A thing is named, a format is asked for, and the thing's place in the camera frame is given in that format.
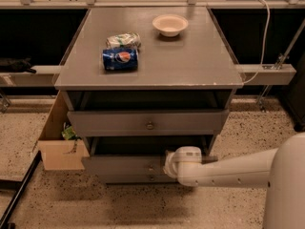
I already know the cardboard box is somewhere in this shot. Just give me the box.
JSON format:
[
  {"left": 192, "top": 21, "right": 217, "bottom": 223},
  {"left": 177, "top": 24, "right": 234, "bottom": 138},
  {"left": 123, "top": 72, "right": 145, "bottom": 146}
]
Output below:
[{"left": 37, "top": 93, "right": 90, "bottom": 171}]

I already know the white cable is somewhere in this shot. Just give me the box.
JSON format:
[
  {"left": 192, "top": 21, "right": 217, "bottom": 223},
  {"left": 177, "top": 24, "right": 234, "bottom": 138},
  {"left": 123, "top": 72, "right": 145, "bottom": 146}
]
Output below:
[{"left": 243, "top": 0, "right": 272, "bottom": 85}]

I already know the grey top drawer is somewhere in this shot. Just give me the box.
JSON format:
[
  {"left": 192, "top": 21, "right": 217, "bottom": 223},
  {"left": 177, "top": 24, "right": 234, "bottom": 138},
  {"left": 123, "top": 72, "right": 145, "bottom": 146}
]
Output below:
[{"left": 67, "top": 110, "right": 229, "bottom": 137}]

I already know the white bowl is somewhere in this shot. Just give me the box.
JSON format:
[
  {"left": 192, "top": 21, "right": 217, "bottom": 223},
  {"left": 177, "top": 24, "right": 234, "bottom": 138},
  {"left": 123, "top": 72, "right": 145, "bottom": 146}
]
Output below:
[{"left": 152, "top": 14, "right": 189, "bottom": 37}]

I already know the crushed green white can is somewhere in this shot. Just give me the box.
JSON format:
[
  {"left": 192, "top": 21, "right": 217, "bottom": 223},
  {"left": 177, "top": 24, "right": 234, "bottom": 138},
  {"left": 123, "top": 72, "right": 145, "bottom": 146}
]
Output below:
[{"left": 106, "top": 32, "right": 141, "bottom": 49}]

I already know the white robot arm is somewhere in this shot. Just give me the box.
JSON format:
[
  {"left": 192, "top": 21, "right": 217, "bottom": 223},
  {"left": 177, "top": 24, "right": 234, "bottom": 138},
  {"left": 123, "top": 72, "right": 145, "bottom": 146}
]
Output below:
[{"left": 164, "top": 133, "right": 305, "bottom": 229}]

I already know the black floor bar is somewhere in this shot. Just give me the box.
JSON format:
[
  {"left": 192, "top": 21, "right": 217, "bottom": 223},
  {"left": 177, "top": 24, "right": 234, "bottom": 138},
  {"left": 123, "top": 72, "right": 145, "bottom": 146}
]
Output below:
[{"left": 0, "top": 151, "right": 42, "bottom": 229}]

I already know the blue pepsi can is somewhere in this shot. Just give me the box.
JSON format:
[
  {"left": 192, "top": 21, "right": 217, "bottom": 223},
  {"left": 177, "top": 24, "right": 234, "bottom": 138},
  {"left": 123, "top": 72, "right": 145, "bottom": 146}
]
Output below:
[{"left": 102, "top": 48, "right": 138, "bottom": 71}]

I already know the green packet in box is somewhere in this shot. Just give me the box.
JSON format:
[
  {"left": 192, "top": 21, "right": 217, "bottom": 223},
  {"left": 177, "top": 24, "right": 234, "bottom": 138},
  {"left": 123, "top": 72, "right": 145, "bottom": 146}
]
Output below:
[{"left": 62, "top": 126, "right": 78, "bottom": 140}]

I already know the black object on ledge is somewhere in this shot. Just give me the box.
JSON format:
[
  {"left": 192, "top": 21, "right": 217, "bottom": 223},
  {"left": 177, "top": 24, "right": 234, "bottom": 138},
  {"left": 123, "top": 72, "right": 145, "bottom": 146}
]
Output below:
[{"left": 0, "top": 58, "right": 36, "bottom": 73}]

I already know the grey drawer cabinet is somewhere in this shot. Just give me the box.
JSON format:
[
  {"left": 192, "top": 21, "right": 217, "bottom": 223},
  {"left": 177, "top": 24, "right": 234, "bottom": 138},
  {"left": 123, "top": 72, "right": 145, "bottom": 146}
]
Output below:
[{"left": 54, "top": 6, "right": 245, "bottom": 185}]

